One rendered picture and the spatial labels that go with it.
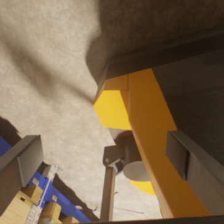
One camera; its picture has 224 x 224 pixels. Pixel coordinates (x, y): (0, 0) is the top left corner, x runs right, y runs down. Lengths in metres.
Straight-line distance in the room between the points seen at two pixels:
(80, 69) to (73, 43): 0.14
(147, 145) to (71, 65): 0.72
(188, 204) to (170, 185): 0.04
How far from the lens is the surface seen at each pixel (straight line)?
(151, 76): 0.58
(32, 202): 1.46
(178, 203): 0.29
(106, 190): 0.77
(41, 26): 0.96
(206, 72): 0.56
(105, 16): 0.86
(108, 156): 0.83
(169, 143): 0.16
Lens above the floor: 0.85
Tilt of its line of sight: 51 degrees down
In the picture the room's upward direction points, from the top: 173 degrees counter-clockwise
